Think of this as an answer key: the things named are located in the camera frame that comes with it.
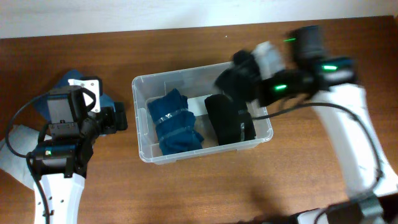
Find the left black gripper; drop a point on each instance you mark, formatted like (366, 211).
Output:
(111, 124)

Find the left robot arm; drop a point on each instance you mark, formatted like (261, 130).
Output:
(59, 162)

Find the white label in bin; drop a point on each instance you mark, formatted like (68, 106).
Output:
(197, 106)

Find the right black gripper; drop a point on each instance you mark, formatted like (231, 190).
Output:
(262, 93)

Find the folded light grey jeans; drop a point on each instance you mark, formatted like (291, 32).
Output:
(23, 140)

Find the clear plastic storage bin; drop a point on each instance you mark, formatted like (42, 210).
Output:
(191, 82)

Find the dark teal garment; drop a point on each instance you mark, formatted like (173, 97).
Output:
(174, 124)

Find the black garment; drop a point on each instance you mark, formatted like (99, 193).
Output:
(230, 119)

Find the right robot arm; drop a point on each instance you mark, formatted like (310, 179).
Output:
(330, 86)

